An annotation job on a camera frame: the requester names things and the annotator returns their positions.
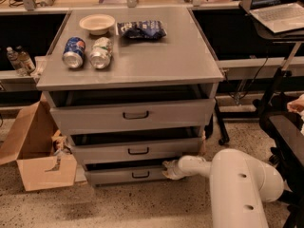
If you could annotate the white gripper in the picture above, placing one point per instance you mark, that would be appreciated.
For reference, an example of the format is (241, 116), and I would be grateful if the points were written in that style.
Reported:
(180, 167)

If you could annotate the grey bottom drawer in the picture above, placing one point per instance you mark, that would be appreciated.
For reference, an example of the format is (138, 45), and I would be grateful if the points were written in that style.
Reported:
(109, 173)

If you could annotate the grey drawer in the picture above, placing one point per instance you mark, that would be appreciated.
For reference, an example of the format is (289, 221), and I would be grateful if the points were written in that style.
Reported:
(129, 146)
(109, 173)
(127, 109)

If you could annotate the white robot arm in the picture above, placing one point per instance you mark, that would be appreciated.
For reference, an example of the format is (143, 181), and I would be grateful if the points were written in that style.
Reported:
(239, 186)

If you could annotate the grey middle drawer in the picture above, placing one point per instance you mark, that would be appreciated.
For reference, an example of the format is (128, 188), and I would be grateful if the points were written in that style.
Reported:
(129, 146)

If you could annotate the grey drawer cabinet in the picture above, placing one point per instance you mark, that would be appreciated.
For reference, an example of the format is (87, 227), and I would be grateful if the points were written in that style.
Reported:
(178, 59)

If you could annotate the grey top drawer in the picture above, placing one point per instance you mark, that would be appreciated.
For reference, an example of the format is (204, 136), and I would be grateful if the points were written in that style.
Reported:
(127, 109)

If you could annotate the open cardboard box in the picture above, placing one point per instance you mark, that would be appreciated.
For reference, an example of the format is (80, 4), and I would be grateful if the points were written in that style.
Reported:
(30, 143)

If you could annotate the black rolling laptop stand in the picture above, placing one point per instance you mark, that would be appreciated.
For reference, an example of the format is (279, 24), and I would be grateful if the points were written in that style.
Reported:
(292, 40)

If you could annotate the black office chair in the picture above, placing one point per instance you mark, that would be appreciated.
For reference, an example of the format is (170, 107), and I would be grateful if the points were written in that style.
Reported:
(282, 120)

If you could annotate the blue chip bag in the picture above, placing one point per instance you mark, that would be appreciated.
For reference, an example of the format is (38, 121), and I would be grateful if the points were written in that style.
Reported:
(148, 29)

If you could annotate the blue pepsi can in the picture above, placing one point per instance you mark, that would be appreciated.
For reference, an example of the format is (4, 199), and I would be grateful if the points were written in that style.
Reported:
(74, 52)

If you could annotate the white paper bowl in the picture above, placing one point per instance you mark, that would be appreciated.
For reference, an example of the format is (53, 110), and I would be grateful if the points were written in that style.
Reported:
(97, 24)

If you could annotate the brown drink bottle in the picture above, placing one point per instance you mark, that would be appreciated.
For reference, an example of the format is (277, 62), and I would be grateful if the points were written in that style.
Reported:
(25, 59)

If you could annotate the clear water bottle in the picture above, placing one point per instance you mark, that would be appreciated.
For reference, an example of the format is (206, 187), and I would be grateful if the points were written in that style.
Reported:
(15, 62)

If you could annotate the silver laptop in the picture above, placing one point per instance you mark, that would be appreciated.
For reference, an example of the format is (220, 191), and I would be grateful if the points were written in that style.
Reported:
(278, 15)

